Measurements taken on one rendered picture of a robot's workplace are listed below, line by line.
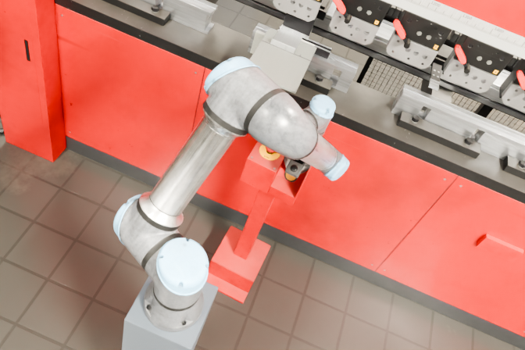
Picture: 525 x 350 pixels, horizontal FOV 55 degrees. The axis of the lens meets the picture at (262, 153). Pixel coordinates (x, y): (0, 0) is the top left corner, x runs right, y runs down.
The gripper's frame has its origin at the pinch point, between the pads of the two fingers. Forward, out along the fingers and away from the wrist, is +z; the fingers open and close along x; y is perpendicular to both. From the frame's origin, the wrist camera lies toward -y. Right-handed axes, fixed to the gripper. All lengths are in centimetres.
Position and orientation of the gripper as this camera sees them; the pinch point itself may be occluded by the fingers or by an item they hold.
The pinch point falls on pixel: (291, 174)
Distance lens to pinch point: 172.0
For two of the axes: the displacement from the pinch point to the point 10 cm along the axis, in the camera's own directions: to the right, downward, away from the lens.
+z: -2.0, 5.7, 7.9
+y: 4.0, -6.9, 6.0
